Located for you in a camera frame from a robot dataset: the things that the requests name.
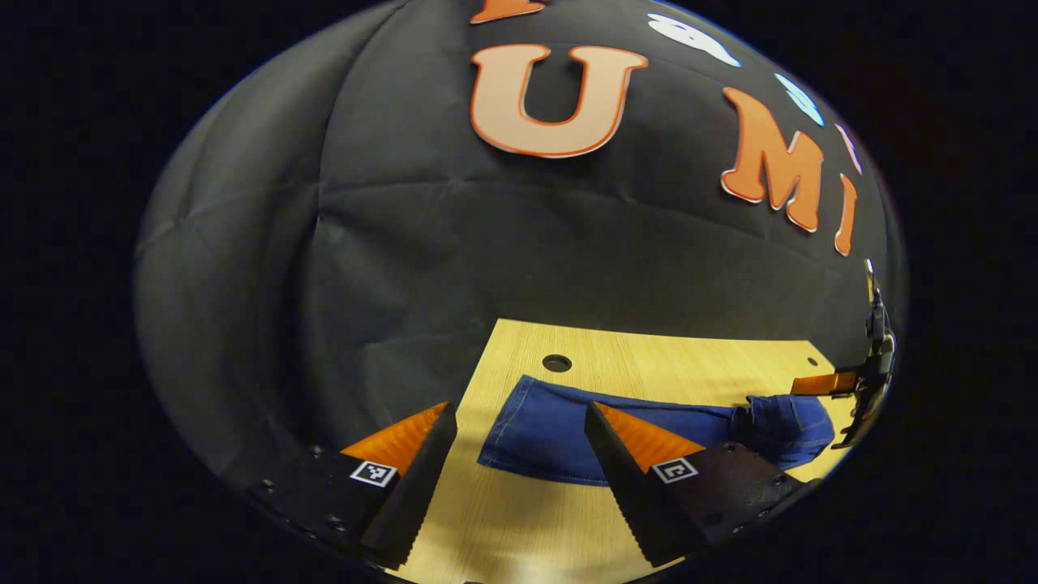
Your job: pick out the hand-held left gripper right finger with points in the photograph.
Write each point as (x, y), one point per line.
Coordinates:
(628, 487)

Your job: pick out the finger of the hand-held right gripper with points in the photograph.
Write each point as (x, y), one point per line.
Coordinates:
(823, 383)

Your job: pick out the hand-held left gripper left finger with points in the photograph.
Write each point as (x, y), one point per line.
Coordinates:
(422, 478)

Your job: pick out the blue jeans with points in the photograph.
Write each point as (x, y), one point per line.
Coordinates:
(543, 430)

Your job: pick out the black round table grommet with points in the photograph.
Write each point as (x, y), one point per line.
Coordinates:
(557, 363)

